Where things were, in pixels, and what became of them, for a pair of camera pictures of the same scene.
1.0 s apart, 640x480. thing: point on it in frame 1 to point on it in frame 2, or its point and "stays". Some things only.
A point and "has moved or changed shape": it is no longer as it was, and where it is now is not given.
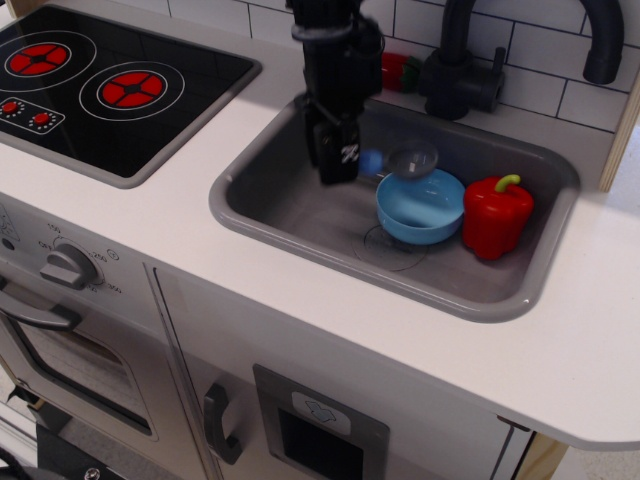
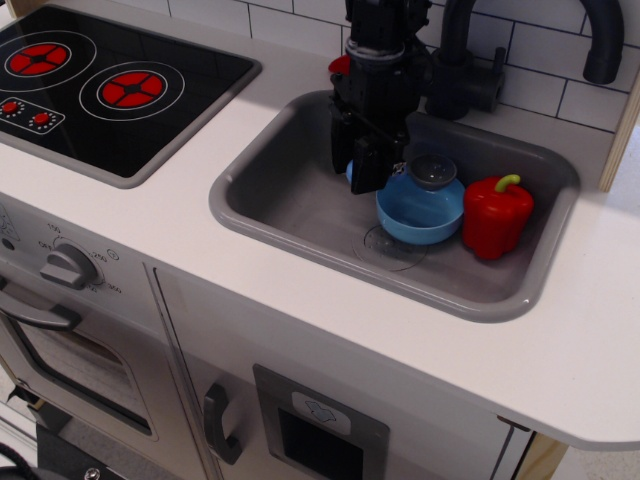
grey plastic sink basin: (268, 184) stays
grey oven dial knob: (69, 265) stays
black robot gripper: (343, 71) to (383, 87)
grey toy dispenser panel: (318, 438) stays
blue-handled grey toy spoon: (408, 159) has moved or changed shape
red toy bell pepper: (495, 216) stays
